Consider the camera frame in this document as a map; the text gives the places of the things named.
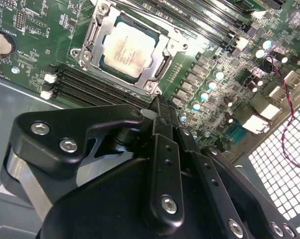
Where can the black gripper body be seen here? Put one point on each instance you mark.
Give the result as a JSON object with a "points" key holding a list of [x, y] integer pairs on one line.
{"points": [[102, 211]]}

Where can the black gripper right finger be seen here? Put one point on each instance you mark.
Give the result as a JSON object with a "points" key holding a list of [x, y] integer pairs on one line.
{"points": [[222, 204]]}

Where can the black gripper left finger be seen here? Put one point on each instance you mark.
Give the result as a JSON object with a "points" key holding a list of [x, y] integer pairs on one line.
{"points": [[90, 117]]}

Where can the silver CPU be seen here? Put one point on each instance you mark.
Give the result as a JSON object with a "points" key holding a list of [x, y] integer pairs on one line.
{"points": [[127, 47]]}

